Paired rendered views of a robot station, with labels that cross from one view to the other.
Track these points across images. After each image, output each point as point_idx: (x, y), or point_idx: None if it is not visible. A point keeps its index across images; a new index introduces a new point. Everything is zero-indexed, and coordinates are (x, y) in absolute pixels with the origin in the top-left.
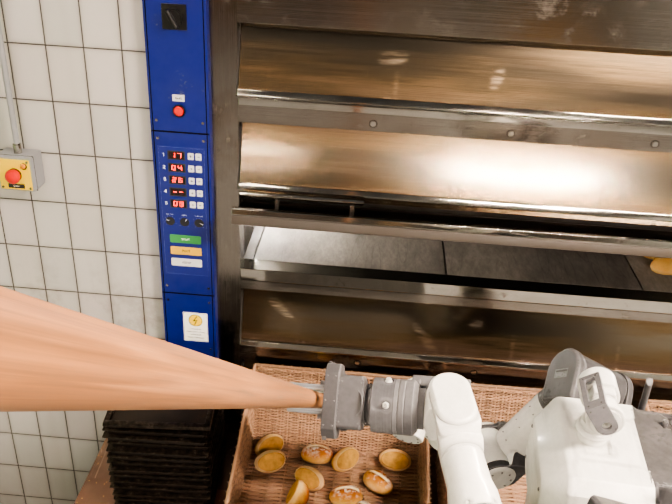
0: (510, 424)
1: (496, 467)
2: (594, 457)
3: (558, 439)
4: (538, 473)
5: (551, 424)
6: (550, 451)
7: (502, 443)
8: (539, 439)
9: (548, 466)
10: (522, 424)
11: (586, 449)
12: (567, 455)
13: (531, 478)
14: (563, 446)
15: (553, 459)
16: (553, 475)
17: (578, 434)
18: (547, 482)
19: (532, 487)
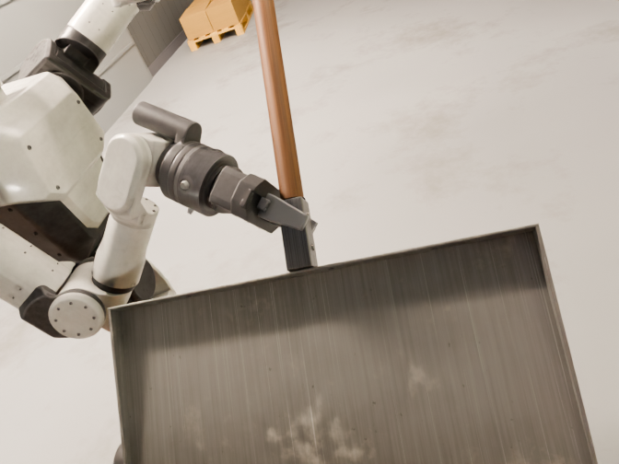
0: (37, 261)
1: (93, 257)
2: (10, 89)
3: (24, 98)
4: (67, 105)
5: (14, 113)
6: (41, 98)
7: (64, 267)
8: (39, 115)
9: (55, 92)
10: (24, 242)
11: (10, 92)
12: (32, 83)
13: (74, 145)
14: (28, 89)
15: (46, 91)
16: (59, 84)
17: (3, 94)
18: (68, 88)
19: (79, 139)
